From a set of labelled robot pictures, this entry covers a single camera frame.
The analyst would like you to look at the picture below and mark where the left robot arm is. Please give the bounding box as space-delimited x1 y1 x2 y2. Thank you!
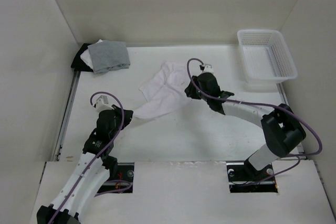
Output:
36 105 133 223

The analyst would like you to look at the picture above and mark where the white tank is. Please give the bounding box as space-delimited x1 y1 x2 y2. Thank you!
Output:
133 61 191 120
80 39 103 73

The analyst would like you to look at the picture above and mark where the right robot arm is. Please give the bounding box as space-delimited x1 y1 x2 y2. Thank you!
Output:
185 72 306 180

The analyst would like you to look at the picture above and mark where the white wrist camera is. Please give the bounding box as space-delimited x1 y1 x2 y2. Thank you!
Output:
93 95 112 113
199 63 214 74

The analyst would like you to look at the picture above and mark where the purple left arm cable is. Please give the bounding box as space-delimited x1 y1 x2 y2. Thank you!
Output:
43 92 133 224

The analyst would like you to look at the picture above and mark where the folded black tank top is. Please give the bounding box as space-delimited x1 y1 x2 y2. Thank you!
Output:
71 43 93 72

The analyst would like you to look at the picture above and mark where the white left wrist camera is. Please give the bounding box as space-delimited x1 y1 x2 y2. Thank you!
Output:
93 95 112 113

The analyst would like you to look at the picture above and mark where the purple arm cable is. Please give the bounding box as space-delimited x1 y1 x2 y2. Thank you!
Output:
186 58 323 187
43 92 133 224

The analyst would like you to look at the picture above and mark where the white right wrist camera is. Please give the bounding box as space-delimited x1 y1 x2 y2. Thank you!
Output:
199 63 214 74

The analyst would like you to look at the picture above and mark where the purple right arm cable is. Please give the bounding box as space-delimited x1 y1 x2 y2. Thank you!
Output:
186 58 323 187

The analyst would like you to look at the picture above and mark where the folded white tank top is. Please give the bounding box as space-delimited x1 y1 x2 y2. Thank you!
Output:
80 39 103 73

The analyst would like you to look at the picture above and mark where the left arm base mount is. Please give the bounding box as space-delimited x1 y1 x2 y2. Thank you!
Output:
98 163 134 194

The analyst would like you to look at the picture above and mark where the white plastic basket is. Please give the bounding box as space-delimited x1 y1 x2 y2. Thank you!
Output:
237 29 298 84

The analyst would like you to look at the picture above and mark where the folded grey tank top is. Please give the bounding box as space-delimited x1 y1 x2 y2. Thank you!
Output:
88 40 131 74

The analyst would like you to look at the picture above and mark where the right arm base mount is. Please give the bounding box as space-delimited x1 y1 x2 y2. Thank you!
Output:
226 162 278 193

